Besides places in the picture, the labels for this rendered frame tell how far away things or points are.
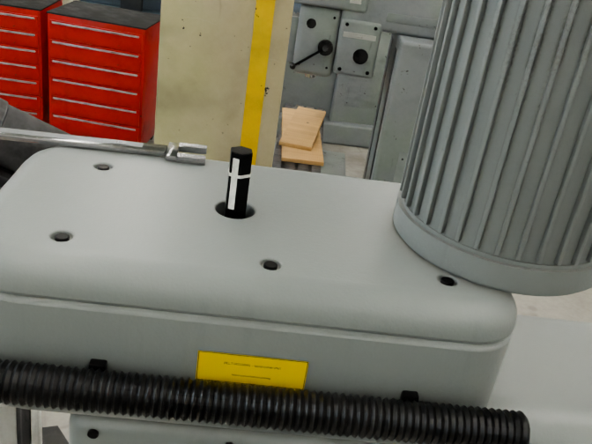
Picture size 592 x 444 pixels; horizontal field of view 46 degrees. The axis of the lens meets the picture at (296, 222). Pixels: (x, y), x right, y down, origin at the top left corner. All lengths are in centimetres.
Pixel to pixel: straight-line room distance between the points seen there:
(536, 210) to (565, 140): 6
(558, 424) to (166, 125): 196
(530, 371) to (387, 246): 22
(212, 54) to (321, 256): 183
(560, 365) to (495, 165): 29
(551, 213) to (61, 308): 39
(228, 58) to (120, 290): 187
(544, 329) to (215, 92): 176
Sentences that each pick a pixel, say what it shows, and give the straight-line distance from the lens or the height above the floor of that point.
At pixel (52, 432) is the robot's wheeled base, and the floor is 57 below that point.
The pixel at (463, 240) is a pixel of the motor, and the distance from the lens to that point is 60.
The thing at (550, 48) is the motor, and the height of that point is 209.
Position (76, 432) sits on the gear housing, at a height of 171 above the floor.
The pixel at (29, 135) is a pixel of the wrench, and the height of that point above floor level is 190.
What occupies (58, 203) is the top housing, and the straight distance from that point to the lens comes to 65.
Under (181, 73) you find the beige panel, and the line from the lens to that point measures 241.
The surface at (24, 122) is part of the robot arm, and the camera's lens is 112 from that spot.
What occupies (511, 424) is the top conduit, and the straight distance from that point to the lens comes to 62.
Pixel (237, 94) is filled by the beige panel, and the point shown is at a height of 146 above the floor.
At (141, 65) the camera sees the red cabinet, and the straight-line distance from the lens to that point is 531.
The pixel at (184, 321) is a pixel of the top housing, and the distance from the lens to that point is 56.
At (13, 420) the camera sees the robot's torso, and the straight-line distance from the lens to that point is 164.
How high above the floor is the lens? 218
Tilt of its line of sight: 27 degrees down
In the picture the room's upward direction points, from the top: 9 degrees clockwise
